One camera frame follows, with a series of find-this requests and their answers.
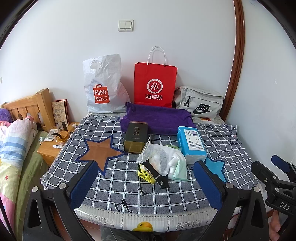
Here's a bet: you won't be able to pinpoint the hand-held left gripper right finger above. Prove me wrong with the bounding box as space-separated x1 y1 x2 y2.
193 161 272 241

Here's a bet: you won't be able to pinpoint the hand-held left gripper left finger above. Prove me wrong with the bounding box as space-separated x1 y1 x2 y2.
23 160 101 241

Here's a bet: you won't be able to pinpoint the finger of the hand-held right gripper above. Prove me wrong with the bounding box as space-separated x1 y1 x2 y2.
251 161 282 193
270 154 296 183

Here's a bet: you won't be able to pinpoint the light green cloth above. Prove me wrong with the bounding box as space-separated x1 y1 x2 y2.
172 160 188 181

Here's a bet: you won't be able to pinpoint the white gloves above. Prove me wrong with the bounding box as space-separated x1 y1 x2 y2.
168 151 185 179

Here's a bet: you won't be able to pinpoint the black watch strap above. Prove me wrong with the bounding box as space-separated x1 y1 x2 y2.
142 161 171 190

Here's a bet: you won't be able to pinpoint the white mesh bag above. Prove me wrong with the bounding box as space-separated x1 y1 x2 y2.
136 142 174 175

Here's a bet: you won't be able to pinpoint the purple towel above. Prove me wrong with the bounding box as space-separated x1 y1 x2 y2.
120 102 196 135

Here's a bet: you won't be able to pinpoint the person's right hand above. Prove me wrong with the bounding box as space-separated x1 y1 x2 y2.
269 210 286 241

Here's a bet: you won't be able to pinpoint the blue star patch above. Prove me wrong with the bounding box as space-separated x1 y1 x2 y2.
190 157 228 183

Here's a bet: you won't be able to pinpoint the brown star patch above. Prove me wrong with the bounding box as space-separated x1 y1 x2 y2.
74 134 127 177

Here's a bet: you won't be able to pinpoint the blue tissue pack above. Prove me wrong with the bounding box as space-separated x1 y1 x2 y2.
177 126 208 164

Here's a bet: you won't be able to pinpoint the wooden bedside table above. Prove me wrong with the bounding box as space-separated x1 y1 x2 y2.
37 122 80 166

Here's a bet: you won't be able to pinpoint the amber cup with straw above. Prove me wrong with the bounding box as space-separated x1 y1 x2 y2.
53 131 70 143

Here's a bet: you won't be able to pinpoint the grey checked tablecloth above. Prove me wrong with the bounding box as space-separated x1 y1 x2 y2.
40 112 259 212

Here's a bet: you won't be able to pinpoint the white printed table cover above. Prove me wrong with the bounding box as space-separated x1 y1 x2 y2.
74 204 234 232

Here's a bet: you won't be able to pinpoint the green bedsheet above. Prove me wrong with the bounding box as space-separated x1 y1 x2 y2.
14 131 50 232

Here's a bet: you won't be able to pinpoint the dark tea tin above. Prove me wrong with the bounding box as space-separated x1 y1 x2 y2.
123 121 149 154

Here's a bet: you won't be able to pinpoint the illustrated notebook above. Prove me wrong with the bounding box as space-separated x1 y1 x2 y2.
51 99 69 127

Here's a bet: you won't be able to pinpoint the grey waist bag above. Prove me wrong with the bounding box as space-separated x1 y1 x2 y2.
172 86 224 119

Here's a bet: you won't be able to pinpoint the pastel patchwork quilt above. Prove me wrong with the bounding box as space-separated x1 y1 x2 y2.
0 116 35 234

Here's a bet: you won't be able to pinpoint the wooden bed headboard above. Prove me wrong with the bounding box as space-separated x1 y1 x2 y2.
2 88 55 130

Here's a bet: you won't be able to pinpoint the purple plush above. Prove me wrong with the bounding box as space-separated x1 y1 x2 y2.
0 108 13 123

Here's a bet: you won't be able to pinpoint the white plastic shopping bag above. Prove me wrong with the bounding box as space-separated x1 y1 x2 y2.
83 54 131 113

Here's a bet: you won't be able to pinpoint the red paper carrier bag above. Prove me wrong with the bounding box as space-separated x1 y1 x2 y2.
134 46 178 108

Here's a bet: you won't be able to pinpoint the brown wooden door frame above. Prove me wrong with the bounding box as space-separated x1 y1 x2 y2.
217 0 245 122

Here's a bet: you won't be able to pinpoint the white wall light switch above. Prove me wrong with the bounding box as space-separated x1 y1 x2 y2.
118 20 134 32

